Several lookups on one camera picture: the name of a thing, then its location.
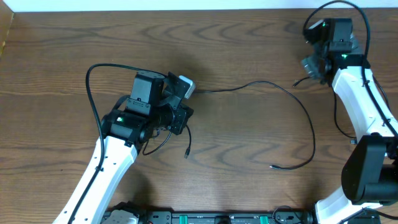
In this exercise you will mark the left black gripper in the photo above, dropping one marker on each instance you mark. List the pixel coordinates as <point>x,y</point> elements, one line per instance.
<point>181,115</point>

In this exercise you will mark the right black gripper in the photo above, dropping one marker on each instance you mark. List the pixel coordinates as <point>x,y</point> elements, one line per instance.
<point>309,63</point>

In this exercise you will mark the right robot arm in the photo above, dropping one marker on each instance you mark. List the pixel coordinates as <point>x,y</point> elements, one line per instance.
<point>369,177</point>

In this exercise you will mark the cardboard panel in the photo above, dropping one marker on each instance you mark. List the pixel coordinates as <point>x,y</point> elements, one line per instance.
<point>6,18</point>

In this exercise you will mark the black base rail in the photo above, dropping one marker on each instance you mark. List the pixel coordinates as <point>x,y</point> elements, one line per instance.
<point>130,213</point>

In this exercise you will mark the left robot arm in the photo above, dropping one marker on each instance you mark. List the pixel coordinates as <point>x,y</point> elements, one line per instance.
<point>154,103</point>

